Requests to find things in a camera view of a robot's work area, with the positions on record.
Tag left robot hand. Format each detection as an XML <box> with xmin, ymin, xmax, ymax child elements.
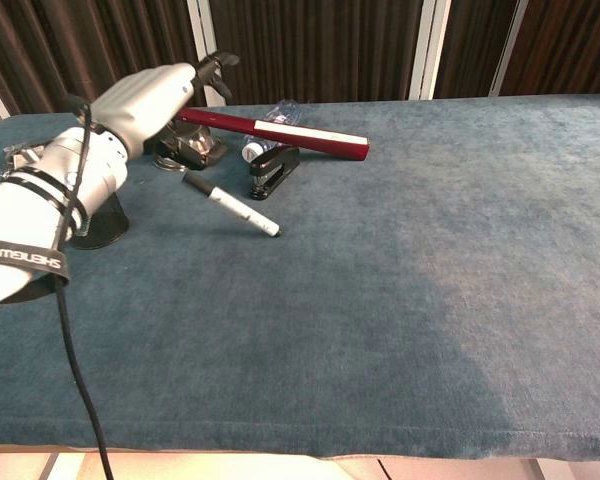
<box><xmin>90</xmin><ymin>49</ymin><xmax>241</xmax><ymax>159</ymax></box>

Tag black and white marker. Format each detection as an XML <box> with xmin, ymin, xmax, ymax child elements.
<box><xmin>181</xmin><ymin>171</ymin><xmax>282</xmax><ymax>238</ymax></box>

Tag black mesh pen cup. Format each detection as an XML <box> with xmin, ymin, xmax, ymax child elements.
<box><xmin>71</xmin><ymin>191</ymin><xmax>131</xmax><ymax>251</ymax></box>

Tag metal bowl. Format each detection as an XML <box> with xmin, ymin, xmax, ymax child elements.
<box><xmin>152</xmin><ymin>123</ymin><xmax>230</xmax><ymax>173</ymax></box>

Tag dark brown pleated curtain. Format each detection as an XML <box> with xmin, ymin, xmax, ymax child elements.
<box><xmin>0</xmin><ymin>0</ymin><xmax>202</xmax><ymax>121</ymax></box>
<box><xmin>432</xmin><ymin>0</ymin><xmax>517</xmax><ymax>100</ymax></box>
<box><xmin>499</xmin><ymin>0</ymin><xmax>600</xmax><ymax>97</ymax></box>
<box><xmin>207</xmin><ymin>0</ymin><xmax>425</xmax><ymax>107</ymax></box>

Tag black socks in plastic bag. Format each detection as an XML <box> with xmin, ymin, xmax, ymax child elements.
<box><xmin>0</xmin><ymin>143</ymin><xmax>49</xmax><ymax>179</ymax></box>

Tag clear plastic bottle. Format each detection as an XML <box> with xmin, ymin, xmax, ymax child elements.
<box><xmin>240</xmin><ymin>99</ymin><xmax>304</xmax><ymax>163</ymax></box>

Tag black stapler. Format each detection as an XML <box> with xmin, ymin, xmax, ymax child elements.
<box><xmin>248</xmin><ymin>145</ymin><xmax>302</xmax><ymax>202</ymax></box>

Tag long red and white box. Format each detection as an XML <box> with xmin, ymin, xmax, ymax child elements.
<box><xmin>176</xmin><ymin>106</ymin><xmax>373</xmax><ymax>163</ymax></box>

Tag blue table cloth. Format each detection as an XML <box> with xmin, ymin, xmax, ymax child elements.
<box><xmin>0</xmin><ymin>92</ymin><xmax>600</xmax><ymax>461</ymax></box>

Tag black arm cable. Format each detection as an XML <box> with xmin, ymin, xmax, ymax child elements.
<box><xmin>49</xmin><ymin>95</ymin><xmax>117</xmax><ymax>480</ymax></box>

